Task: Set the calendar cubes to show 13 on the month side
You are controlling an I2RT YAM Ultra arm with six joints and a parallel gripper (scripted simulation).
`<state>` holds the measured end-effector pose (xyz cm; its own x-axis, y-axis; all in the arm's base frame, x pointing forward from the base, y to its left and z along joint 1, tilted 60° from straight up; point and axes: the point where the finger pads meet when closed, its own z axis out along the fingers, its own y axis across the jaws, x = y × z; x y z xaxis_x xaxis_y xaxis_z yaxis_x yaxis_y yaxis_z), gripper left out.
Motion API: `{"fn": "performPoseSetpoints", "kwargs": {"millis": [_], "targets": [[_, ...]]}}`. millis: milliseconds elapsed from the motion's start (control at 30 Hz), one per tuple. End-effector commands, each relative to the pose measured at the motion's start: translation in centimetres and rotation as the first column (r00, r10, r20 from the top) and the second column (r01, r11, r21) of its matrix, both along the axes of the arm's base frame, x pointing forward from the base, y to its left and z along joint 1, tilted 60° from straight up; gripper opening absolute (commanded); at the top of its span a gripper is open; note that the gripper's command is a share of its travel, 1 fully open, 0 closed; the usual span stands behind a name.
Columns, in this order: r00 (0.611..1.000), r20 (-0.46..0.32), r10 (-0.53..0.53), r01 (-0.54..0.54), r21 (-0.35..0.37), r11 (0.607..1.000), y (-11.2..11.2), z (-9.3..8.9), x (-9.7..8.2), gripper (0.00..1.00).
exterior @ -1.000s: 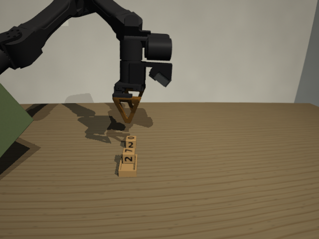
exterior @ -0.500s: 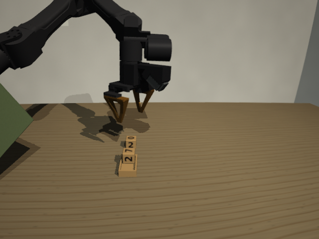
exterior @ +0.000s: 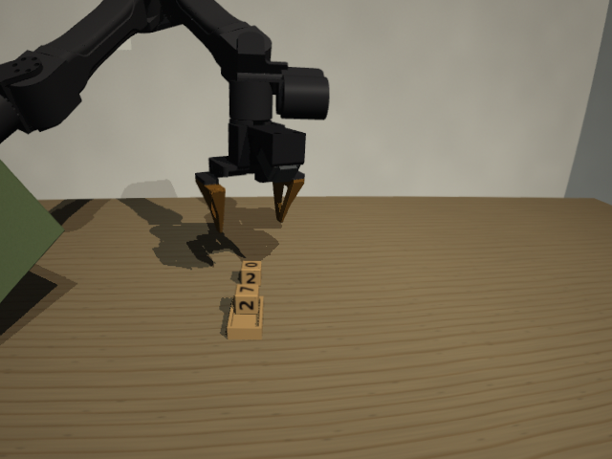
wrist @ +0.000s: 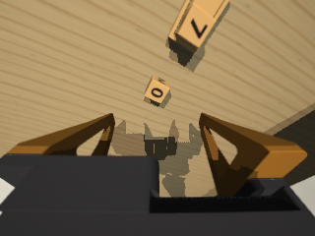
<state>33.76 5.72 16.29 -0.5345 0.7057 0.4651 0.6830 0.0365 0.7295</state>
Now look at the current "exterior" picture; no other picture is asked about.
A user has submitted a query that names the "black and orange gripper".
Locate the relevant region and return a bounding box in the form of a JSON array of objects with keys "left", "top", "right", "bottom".
[{"left": 195, "top": 156, "right": 305, "bottom": 233}]

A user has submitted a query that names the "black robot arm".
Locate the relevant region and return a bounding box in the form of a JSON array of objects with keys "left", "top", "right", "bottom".
[{"left": 0, "top": 0, "right": 330, "bottom": 183}]

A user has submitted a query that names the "tan number cube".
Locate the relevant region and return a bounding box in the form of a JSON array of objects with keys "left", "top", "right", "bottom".
[
  {"left": 241, "top": 261, "right": 262, "bottom": 287},
  {"left": 234, "top": 284, "right": 259, "bottom": 315}
]

